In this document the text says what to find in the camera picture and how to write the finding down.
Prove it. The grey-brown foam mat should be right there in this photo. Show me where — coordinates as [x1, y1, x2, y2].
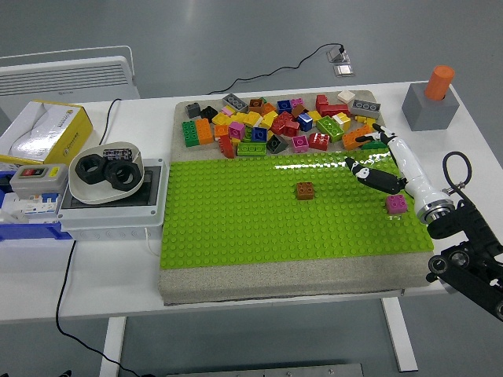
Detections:
[158, 90, 440, 306]

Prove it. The lime green toy brick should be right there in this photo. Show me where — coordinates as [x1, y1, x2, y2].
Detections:
[316, 116, 345, 143]

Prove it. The small black circuit board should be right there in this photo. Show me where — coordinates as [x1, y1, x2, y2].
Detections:
[102, 147, 131, 161]

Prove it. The grey cube block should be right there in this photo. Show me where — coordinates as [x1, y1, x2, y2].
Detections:
[401, 82, 461, 132]

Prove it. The black power cord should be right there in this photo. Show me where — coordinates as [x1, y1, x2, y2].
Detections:
[54, 97, 166, 377]

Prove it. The grey electrical enclosure box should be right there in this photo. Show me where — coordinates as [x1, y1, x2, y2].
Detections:
[57, 157, 165, 241]

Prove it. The large black hex nut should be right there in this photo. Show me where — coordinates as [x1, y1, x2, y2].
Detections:
[104, 161, 138, 192]
[75, 154, 106, 181]

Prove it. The grey three-stud toy brick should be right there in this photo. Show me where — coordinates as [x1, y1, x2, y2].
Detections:
[222, 93, 248, 113]

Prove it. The white plastic bag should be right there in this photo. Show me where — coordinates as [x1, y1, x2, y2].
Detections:
[9, 113, 64, 158]

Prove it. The dark grey sloped brick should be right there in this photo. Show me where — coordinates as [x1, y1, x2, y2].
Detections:
[266, 135, 289, 154]

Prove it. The yellow white cardboard box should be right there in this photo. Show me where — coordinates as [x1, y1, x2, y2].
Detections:
[0, 100, 94, 166]

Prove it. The white plastic bowl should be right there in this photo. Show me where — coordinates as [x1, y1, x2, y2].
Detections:
[68, 141, 145, 205]

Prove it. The white panel heater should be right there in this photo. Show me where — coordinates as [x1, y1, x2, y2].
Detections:
[0, 45, 141, 104]

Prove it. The black floor cable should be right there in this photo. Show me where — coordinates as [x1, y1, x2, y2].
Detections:
[207, 42, 347, 96]

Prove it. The orange long toy brick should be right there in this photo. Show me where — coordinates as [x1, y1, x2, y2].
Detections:
[195, 118, 215, 145]

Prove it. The thin white cable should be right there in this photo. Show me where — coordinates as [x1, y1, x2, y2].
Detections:
[144, 229, 161, 258]

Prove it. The orange large toy brick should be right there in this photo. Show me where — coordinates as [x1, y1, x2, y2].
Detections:
[341, 124, 375, 151]

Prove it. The red long toy brick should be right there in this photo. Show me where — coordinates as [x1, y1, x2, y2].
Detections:
[218, 134, 236, 159]

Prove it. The blue plastic bin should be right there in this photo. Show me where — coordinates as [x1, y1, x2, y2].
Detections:
[0, 168, 74, 243]

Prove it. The red square toy brick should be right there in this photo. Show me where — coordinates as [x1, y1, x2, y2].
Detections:
[308, 132, 330, 152]

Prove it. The grey metal base plate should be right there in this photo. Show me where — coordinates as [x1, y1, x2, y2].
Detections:
[164, 363, 365, 377]

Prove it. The orange cylinder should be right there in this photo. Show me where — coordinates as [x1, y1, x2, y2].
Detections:
[424, 64, 456, 101]

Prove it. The red large stepped brick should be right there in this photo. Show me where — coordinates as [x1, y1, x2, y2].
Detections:
[315, 93, 351, 118]

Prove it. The brown square toy brick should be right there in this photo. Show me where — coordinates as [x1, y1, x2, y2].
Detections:
[296, 181, 316, 201]

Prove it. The white blue circuit breaker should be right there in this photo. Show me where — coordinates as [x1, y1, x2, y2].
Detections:
[6, 192, 60, 217]

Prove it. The green studded baseplate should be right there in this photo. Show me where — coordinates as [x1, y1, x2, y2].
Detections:
[159, 148, 435, 271]

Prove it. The grey long toy brick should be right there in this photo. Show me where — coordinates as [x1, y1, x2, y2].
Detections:
[351, 99, 381, 119]

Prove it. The white table leg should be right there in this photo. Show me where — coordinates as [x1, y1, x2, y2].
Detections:
[380, 298, 418, 373]
[97, 316, 127, 377]

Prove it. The lime green long brick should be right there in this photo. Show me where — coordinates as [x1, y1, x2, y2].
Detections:
[237, 141, 267, 157]

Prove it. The dark green long brick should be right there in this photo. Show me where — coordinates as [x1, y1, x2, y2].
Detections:
[181, 119, 200, 148]

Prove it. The open floor socket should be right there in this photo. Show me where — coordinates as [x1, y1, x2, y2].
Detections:
[326, 46, 351, 64]

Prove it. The grey switch box red button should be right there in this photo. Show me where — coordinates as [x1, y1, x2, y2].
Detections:
[8, 163, 68, 197]

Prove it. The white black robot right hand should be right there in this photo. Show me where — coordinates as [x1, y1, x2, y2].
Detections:
[344, 123, 451, 211]

